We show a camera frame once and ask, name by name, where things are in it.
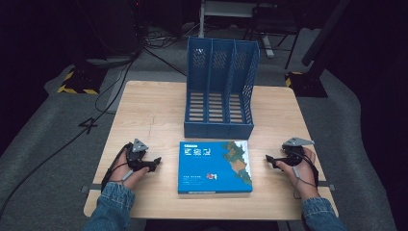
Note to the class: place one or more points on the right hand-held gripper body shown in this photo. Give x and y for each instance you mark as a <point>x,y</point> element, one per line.
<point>294,150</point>

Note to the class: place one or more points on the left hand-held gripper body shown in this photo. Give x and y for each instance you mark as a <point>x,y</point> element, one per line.
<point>137,153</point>

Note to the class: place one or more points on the blue book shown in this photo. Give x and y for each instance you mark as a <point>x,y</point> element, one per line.
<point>214,167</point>

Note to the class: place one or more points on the blue file rack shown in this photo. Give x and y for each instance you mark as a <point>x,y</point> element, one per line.
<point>220,91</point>

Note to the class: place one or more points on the person's left hand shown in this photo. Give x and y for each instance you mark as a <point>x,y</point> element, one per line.
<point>128,175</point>

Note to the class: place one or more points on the person's right hand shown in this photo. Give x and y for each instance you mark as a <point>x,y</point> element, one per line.
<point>303,177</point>

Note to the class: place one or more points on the yellow-black striped stand base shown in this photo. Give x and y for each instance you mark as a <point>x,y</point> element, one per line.
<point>78,82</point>
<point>304,84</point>

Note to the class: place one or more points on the black slanted stand pole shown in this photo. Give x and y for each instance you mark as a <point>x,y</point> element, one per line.
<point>324,33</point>

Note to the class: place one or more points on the black computer tower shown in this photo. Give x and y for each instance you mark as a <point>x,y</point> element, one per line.
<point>106,27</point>

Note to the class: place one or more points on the metal table bracket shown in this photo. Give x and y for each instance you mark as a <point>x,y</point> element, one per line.
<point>327,186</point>
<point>89,188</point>

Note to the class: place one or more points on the white metal table frame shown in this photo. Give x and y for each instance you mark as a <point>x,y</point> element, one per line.
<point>239,22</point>

